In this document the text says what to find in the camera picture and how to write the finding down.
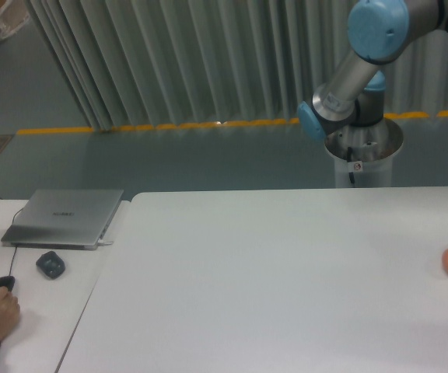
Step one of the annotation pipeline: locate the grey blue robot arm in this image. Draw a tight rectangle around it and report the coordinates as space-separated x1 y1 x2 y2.
297 1 448 140

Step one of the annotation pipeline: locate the small black controller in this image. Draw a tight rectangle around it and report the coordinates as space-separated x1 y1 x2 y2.
36 251 66 280

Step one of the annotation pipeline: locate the silver closed laptop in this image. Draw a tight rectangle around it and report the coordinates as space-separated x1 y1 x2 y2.
1 189 124 249

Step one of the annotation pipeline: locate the white usb plug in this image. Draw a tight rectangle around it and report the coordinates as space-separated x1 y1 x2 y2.
97 239 114 246

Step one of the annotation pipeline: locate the grey pleated curtain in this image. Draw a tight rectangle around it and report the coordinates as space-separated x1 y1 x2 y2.
26 1 448 131

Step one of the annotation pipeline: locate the black mouse cable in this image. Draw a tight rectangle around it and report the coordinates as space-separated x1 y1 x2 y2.
0 196 29 277

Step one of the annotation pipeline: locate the black pedestal cable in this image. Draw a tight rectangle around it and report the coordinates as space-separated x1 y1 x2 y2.
345 146 356 189

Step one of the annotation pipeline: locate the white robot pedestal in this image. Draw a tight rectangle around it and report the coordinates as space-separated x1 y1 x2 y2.
324 118 404 188

